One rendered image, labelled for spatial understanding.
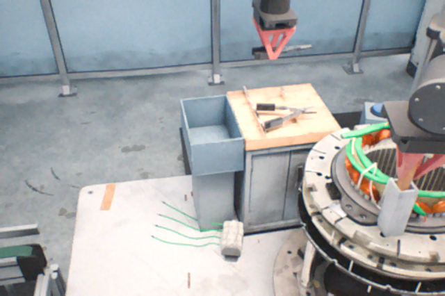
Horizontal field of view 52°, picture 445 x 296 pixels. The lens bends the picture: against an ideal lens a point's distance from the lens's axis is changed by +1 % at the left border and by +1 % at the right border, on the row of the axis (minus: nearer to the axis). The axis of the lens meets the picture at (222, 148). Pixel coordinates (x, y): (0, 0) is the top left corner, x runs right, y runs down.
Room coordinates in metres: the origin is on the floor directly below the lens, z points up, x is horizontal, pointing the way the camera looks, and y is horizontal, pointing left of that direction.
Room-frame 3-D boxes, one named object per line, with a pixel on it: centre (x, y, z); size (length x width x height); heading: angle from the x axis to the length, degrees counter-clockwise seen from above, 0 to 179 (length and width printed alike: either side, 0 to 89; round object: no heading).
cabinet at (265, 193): (0.82, -0.13, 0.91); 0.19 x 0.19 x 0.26; 11
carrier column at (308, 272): (0.56, -0.17, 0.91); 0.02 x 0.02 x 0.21
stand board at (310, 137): (0.82, -0.13, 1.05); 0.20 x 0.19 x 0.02; 101
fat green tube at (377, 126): (0.63, -0.27, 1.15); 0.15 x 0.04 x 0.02; 99
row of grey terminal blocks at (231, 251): (0.68, -0.02, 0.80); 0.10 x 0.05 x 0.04; 173
